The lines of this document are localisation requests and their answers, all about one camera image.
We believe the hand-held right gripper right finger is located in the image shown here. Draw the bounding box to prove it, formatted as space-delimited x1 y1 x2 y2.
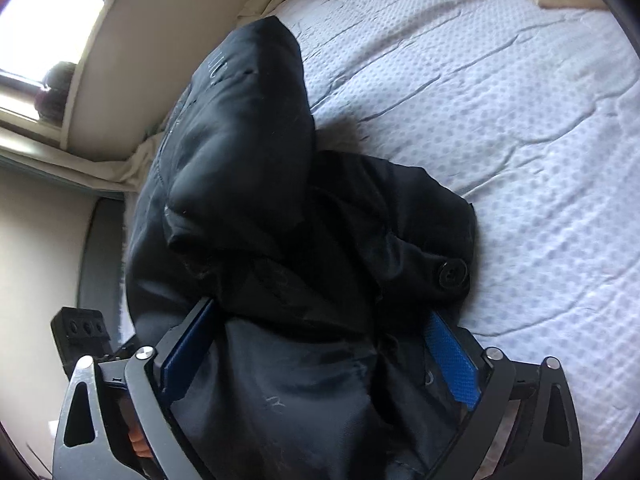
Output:
415 309 584 480

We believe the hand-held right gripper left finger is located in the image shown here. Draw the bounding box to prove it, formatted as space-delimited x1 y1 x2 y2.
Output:
50 297 221 480

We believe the black jacket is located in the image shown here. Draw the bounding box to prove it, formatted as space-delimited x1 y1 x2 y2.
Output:
122 15 481 480

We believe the person's left hand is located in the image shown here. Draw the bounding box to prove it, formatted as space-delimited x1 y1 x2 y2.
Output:
127 427 153 459

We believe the bed with white quilted cover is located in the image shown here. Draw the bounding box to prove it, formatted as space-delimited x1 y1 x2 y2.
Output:
120 0 640 480

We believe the dark purple round object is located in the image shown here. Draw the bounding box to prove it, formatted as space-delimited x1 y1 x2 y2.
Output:
36 61 79 122

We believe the beige headboard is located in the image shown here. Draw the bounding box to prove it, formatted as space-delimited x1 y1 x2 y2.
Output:
60 0 286 166

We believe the window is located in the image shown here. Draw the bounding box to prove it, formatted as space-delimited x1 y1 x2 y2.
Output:
0 0 143 126

